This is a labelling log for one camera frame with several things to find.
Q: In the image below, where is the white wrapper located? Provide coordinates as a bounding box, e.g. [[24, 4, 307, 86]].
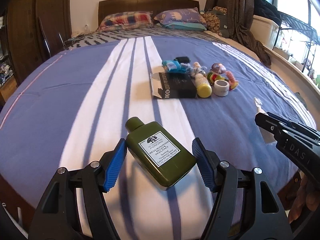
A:
[[254, 97, 275, 144]]

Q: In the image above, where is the white tape roll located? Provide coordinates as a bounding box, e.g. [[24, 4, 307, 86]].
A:
[[213, 80, 229, 97]]

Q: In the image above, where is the pink colourful toy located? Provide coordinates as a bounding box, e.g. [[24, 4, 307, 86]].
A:
[[207, 63, 239, 90]]

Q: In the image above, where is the green lotion bottle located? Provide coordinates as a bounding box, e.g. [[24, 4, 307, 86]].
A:
[[125, 116, 196, 190]]

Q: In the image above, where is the black cardboard box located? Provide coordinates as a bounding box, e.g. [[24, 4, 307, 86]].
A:
[[151, 72, 197, 99]]

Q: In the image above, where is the blue plastic packet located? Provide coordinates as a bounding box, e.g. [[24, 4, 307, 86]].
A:
[[162, 60, 187, 73]]

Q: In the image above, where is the person's right hand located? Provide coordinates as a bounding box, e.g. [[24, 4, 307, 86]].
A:
[[288, 174, 319, 223]]

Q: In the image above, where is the green frog plush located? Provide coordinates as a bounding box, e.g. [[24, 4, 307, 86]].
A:
[[314, 75, 320, 89]]

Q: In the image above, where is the yellow capped white bottle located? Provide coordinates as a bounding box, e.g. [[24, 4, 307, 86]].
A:
[[195, 73, 212, 98]]

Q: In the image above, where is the blue white striped bedspread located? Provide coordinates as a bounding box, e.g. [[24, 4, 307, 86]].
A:
[[1, 36, 319, 230]]

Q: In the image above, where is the white storage box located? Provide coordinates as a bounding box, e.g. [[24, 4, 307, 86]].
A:
[[250, 15, 279, 50]]

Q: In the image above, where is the black metal rack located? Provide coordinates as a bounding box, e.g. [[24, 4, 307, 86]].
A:
[[274, 12, 319, 74]]

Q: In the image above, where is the black jacket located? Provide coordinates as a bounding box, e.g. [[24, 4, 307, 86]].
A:
[[254, 0, 281, 26]]

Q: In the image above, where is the black thread spool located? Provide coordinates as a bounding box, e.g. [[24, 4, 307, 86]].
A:
[[174, 56, 190, 64]]

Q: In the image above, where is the brown patterned cushion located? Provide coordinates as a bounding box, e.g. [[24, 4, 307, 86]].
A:
[[203, 7, 229, 38]]

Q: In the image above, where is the brown curtain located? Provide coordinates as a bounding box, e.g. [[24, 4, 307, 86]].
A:
[[205, 0, 271, 68]]

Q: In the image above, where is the teal pillow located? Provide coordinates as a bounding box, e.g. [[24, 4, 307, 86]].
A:
[[161, 22, 207, 31]]

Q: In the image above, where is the purple elephant pillow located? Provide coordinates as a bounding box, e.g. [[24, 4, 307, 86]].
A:
[[154, 7, 207, 27]]

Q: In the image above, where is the black zebra pattern sheet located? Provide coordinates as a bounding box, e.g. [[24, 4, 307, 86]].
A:
[[65, 25, 226, 50]]

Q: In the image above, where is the dark wooden headboard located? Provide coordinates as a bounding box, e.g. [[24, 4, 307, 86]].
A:
[[98, 0, 200, 25]]

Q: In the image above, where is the plaid pillow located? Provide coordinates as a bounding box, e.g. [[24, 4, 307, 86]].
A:
[[97, 11, 154, 32]]

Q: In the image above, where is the dark wooden wardrobe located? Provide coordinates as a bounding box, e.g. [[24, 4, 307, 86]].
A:
[[0, 0, 73, 106]]

